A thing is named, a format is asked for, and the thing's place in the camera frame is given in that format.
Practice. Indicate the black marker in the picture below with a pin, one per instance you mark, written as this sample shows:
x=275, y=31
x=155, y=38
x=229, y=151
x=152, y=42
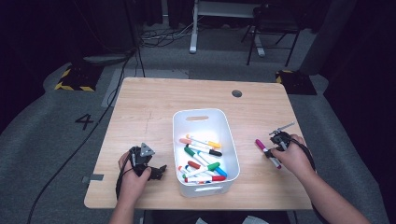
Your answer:
x=215, y=152

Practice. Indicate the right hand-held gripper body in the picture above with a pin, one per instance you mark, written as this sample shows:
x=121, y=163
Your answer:
x=280, y=138

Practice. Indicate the peach marker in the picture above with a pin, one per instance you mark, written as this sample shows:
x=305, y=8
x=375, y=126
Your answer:
x=185, y=141

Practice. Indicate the black chair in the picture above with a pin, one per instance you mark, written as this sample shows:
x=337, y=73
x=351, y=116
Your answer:
x=274, y=21

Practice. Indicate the white plastic bin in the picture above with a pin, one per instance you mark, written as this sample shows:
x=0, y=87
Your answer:
x=211, y=124

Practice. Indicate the light blue marker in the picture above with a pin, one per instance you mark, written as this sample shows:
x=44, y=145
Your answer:
x=221, y=171

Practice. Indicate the magenta marker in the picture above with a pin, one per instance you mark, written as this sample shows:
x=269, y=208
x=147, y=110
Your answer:
x=260, y=144

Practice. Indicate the person's left hand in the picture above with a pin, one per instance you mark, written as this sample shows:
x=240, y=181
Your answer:
x=132, y=186

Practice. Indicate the grey curtain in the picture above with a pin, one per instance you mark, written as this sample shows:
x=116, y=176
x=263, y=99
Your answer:
x=330, y=37

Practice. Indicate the dark blue marker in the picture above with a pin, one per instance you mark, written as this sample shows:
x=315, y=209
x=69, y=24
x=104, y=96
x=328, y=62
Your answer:
x=187, y=168

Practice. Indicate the black yellow striped base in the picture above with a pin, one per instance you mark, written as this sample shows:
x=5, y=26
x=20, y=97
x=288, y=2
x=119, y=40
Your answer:
x=297, y=82
x=79, y=79

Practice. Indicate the grey tape strip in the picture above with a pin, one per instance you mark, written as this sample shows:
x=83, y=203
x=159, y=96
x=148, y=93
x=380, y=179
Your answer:
x=93, y=178

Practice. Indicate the small white object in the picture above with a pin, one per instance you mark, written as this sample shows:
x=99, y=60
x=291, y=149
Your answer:
x=253, y=220
x=202, y=221

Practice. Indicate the red marker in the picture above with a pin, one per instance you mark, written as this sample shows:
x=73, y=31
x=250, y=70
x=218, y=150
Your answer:
x=193, y=165

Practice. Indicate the dark green marker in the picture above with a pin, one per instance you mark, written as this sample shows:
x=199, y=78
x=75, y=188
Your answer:
x=189, y=151

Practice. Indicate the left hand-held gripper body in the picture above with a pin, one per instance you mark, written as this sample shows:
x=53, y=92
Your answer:
x=138, y=158

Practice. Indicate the white desk frame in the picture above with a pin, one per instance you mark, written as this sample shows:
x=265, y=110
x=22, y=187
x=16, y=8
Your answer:
x=194, y=31

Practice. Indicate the person's right hand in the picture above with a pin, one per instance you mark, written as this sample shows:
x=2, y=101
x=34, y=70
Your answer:
x=294, y=158

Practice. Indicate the yellow marker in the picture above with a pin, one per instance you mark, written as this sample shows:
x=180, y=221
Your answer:
x=214, y=144

